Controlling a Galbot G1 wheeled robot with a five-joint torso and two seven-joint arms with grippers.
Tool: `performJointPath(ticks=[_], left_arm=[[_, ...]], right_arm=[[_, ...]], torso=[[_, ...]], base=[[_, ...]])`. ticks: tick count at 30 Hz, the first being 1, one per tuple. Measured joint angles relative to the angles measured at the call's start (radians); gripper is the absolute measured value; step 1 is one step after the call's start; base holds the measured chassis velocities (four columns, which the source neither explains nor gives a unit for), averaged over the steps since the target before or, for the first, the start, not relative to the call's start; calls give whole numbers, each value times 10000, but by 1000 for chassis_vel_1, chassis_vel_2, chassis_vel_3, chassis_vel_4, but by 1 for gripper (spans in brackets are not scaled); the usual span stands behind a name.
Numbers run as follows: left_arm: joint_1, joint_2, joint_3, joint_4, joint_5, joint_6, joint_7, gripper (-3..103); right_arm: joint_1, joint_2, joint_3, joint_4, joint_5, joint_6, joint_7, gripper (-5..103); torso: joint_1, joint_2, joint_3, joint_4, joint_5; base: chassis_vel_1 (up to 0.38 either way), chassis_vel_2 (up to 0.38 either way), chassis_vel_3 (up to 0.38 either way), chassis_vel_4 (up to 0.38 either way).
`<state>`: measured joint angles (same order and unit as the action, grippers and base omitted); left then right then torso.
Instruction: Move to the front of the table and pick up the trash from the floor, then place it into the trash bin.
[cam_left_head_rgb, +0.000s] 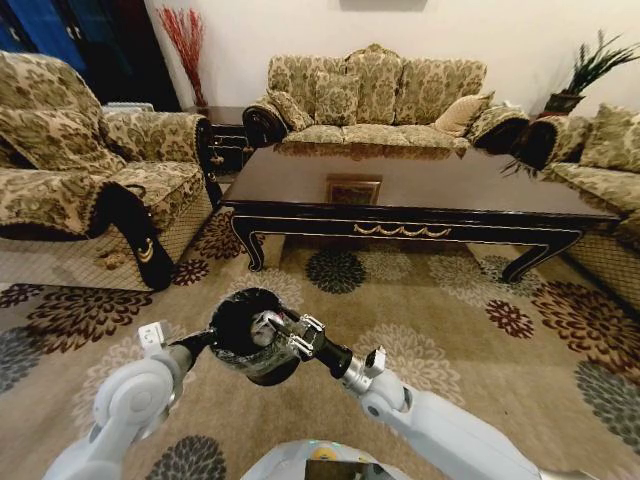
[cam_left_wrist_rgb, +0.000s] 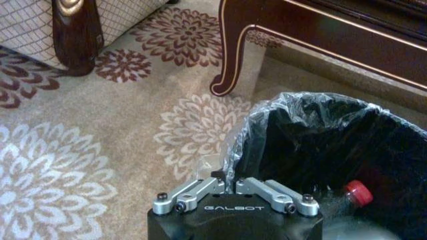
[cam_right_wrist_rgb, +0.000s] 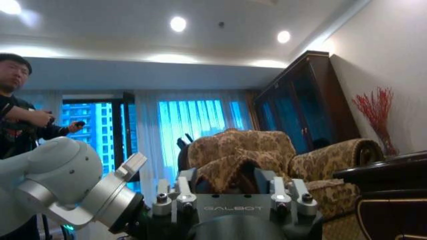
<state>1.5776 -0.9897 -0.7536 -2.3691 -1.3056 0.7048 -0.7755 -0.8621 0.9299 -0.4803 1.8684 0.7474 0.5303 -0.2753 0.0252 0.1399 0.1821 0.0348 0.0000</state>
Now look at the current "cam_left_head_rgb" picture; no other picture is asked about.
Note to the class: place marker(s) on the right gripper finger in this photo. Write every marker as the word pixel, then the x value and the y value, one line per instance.
pixel 299 345
pixel 305 323

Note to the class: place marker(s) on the small floral bolster cushion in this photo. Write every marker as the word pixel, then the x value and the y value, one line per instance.
pixel 290 111

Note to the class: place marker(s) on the square floral cushion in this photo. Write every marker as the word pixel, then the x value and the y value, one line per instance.
pixel 337 100

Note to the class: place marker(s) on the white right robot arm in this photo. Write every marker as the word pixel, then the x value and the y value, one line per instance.
pixel 430 425

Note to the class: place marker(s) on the green potted plant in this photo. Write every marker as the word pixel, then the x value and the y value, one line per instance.
pixel 590 65

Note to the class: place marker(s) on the white robot front shell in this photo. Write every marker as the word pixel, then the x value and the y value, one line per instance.
pixel 320 462

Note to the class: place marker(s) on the large floral cushion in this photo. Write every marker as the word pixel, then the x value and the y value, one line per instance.
pixel 612 137

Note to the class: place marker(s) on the floral patterned carpet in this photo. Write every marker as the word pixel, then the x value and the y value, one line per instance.
pixel 450 325

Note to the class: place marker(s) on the dark wooden coffee table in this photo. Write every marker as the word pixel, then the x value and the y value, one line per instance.
pixel 410 190

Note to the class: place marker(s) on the dark wooden side table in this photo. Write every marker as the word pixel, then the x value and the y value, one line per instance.
pixel 225 130

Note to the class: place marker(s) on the dark cabinet with blue doors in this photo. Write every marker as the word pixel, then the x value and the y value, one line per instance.
pixel 90 45

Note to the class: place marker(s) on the white paper trash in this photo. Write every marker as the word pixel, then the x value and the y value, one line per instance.
pixel 261 327

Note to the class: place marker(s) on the floral armchair with black arms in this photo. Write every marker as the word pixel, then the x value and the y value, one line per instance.
pixel 65 195

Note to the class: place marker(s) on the black round trash bin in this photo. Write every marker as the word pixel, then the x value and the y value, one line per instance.
pixel 235 325

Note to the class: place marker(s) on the floral three-seat sofa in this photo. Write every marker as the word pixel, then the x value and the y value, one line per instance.
pixel 380 80

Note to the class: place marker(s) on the floral cushion with fringe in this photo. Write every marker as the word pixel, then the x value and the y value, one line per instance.
pixel 495 122

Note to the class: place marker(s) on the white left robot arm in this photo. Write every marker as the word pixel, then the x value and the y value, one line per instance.
pixel 127 400

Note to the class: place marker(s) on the framed wall picture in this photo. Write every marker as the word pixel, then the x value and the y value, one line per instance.
pixel 372 3

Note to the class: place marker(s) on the brown crumpled floor trash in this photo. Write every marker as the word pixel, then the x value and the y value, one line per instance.
pixel 113 258

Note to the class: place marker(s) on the white ribbed heater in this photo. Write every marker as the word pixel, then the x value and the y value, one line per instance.
pixel 127 107

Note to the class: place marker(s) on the cream quilted cushion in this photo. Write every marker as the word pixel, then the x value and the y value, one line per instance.
pixel 462 114

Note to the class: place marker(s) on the floral sofa with large cushion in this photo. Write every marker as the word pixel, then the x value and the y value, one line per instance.
pixel 595 185

